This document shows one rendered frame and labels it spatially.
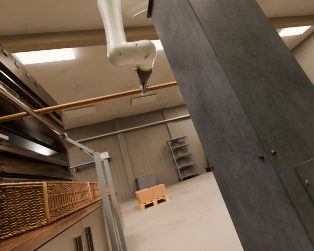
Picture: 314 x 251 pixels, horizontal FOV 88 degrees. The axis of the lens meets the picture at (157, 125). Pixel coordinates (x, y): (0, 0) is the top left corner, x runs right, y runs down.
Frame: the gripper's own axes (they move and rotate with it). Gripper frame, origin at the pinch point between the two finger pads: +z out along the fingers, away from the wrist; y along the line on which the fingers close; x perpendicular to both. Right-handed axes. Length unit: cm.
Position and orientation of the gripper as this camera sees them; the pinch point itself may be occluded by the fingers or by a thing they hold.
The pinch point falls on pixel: (142, 89)
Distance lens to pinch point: 115.8
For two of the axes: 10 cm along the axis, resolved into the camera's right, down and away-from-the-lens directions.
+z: -1.2, 3.3, 9.3
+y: 3.0, 9.1, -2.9
